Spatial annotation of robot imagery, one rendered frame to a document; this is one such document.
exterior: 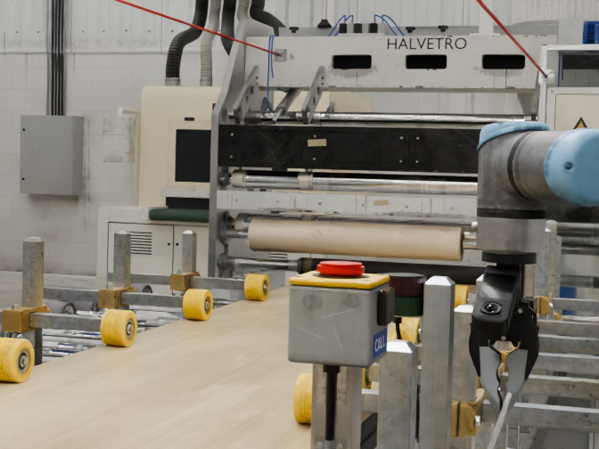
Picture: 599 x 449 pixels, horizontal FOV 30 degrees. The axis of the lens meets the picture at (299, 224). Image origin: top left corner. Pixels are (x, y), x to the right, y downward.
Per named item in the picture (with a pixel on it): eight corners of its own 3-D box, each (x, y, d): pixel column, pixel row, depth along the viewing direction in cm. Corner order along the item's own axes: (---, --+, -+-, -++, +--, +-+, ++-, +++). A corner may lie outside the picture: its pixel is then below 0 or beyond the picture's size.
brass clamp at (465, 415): (489, 420, 176) (490, 388, 175) (478, 440, 163) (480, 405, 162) (450, 417, 177) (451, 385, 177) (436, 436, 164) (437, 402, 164)
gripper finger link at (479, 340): (504, 377, 147) (507, 311, 147) (503, 379, 146) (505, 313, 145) (469, 374, 149) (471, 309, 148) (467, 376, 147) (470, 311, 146)
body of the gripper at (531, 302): (537, 339, 152) (541, 251, 151) (532, 349, 143) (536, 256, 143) (481, 336, 154) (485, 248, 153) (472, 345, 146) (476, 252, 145)
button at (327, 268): (369, 281, 95) (369, 262, 95) (357, 286, 91) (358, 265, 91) (324, 279, 96) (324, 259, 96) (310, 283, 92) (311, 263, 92)
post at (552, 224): (551, 379, 338) (557, 220, 335) (550, 380, 334) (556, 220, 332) (539, 377, 339) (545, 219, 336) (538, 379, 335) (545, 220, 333)
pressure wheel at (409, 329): (414, 346, 244) (420, 359, 251) (419, 312, 248) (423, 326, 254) (388, 343, 246) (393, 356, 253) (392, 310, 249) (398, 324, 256)
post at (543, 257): (545, 397, 314) (551, 227, 311) (544, 400, 310) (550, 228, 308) (531, 396, 315) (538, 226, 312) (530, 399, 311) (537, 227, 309)
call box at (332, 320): (387, 363, 96) (390, 273, 96) (369, 378, 90) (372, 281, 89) (309, 357, 98) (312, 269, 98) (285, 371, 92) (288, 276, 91)
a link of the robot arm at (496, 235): (543, 220, 141) (466, 216, 144) (541, 258, 142) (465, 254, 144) (548, 217, 150) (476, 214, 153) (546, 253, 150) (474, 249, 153)
